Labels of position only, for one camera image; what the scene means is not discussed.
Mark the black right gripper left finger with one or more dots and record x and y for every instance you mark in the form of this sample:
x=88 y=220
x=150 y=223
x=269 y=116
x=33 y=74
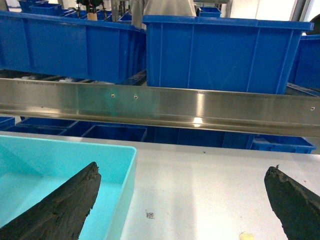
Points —
x=61 y=215

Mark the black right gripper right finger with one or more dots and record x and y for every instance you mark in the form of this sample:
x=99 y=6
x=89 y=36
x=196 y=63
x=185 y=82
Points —
x=297 y=207

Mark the teal plastic bin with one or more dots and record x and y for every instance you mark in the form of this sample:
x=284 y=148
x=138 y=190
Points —
x=32 y=168

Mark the lower shelf blue bin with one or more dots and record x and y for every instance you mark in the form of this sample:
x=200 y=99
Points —
x=120 y=133

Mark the blue bin far right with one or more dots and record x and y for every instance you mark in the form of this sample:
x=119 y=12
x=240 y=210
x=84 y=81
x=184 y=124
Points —
x=305 y=71

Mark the blue plastic bin centre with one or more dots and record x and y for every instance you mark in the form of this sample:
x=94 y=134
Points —
x=223 y=54

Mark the long blue plastic bin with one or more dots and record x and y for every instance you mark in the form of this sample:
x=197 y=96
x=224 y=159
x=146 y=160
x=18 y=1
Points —
x=71 y=47

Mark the person in grey clothes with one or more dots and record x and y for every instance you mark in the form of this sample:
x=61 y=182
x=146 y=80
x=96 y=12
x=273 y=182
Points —
x=139 y=8

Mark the steel shelf front rail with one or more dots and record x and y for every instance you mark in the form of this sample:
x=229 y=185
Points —
x=271 y=114

